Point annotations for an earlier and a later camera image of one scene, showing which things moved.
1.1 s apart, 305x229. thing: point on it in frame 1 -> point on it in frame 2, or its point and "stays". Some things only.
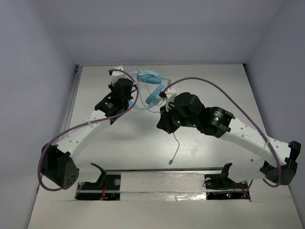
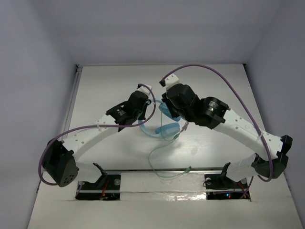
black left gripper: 128,96 -> 142,105
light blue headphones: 149,77 -> 166,131
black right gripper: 164,122 -> 166,99
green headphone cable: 171,161 -> 172,140
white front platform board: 165,200 stays
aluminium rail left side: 77,74 stays
